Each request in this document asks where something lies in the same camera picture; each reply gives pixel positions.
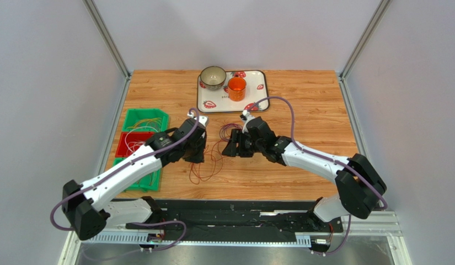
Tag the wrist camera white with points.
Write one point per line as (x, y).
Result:
(246, 117)
(202, 119)

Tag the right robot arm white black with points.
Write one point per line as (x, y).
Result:
(360, 187)

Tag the orange translucent cup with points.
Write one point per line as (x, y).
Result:
(237, 88)

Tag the green bin far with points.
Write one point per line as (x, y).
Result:
(151, 119)

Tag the beige ceramic bowl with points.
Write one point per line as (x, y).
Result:
(212, 77)

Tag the strawberry pattern white tray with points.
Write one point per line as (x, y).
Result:
(226, 100)

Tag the green bin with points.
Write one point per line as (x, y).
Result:
(151, 119)
(150, 182)

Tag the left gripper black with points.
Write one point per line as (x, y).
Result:
(199, 158)

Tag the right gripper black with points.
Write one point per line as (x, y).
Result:
(240, 142)

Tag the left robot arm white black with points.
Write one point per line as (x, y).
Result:
(90, 207)

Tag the green bin near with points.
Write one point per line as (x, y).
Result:
(150, 182)

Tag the red bin middle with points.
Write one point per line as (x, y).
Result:
(130, 141)

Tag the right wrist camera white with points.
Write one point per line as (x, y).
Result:
(246, 117)

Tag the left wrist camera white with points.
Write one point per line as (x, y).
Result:
(202, 119)

